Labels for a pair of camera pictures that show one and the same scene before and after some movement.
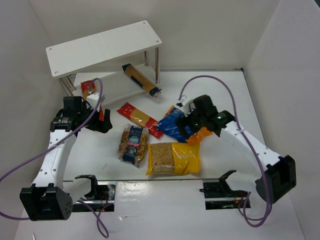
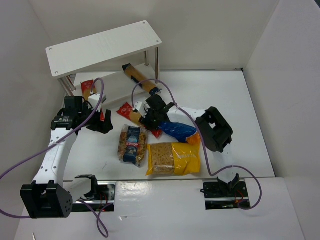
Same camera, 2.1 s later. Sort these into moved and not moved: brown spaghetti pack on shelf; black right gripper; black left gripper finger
Moved: black right gripper
Not moved: black left gripper finger; brown spaghetti pack on shelf
